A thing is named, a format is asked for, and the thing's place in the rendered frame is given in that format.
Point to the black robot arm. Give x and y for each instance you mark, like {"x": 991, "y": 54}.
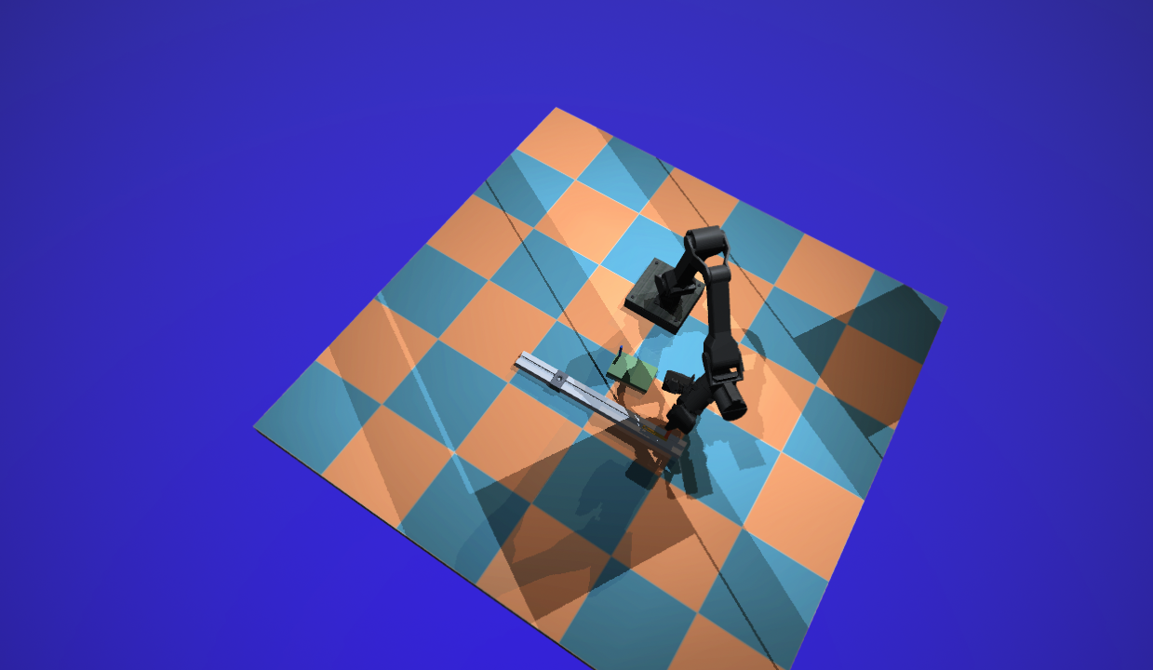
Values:
{"x": 721, "y": 350}

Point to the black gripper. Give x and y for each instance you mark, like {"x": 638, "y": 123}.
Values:
{"x": 682, "y": 415}

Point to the aluminum rail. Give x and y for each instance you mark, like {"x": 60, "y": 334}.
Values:
{"x": 563, "y": 383}

